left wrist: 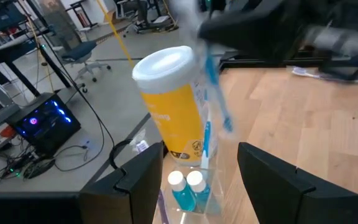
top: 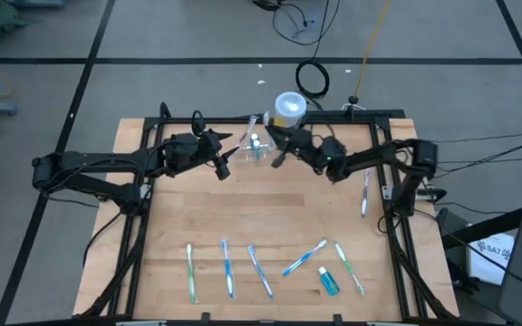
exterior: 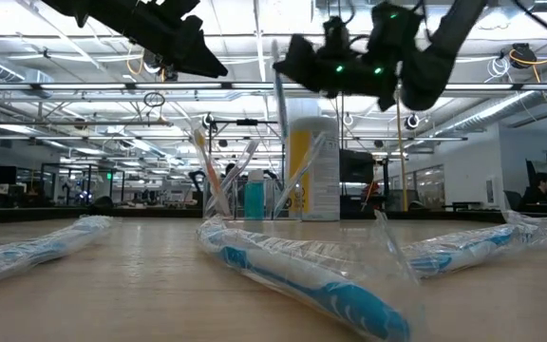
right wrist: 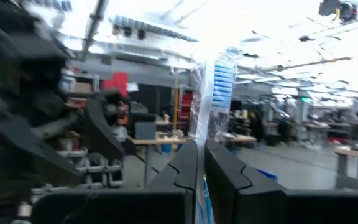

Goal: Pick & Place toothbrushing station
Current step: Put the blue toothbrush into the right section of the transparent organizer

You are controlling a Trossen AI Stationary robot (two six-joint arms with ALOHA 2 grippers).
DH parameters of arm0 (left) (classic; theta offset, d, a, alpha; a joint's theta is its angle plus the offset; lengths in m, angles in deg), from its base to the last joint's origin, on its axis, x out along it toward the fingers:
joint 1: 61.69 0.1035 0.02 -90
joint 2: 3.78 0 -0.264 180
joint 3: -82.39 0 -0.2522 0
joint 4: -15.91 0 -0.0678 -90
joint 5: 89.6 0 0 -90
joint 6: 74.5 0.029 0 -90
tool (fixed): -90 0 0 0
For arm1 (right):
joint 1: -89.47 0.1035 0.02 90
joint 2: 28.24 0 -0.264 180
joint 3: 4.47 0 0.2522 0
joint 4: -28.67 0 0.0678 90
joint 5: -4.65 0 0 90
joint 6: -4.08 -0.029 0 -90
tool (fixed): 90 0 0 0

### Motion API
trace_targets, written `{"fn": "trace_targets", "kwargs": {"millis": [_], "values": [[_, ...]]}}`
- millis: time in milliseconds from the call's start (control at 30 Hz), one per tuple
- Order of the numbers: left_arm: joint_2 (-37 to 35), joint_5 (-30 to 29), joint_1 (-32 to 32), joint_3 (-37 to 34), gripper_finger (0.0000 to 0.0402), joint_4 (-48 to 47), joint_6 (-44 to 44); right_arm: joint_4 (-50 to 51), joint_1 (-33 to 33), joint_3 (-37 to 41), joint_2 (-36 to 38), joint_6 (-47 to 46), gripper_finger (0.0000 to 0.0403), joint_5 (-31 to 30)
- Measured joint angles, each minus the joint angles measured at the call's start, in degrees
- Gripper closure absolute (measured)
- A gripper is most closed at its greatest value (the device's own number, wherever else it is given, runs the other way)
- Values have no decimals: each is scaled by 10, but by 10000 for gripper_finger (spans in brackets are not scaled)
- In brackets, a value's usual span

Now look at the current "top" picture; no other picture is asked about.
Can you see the silver aluminium bracket strip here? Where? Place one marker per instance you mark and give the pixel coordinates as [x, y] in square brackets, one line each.
[385, 323]
[141, 323]

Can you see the black aluminium table frame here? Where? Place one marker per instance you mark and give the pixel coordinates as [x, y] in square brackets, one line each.
[356, 119]

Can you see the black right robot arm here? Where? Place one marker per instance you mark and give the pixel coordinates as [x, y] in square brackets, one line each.
[379, 156]

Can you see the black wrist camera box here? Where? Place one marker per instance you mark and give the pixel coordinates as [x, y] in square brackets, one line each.
[221, 169]

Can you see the black table clamp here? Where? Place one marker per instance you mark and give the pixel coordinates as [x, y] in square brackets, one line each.
[337, 319]
[205, 318]

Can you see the white paper sign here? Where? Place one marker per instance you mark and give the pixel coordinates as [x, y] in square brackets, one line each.
[490, 258]

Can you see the clear acrylic organizer box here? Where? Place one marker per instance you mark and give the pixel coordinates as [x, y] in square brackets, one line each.
[245, 155]

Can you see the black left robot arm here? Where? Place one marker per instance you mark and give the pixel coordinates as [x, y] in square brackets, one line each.
[107, 162]

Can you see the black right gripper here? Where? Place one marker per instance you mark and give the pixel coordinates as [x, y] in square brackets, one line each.
[304, 145]

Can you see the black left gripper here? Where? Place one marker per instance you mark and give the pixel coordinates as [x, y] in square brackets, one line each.
[190, 149]

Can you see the white yellow wipes canister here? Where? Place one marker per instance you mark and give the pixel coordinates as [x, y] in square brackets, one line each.
[290, 106]

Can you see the green white toothbrush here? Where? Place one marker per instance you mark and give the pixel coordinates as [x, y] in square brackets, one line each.
[349, 270]
[190, 274]

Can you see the purple white toothbrush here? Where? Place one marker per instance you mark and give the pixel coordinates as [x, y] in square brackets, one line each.
[365, 194]

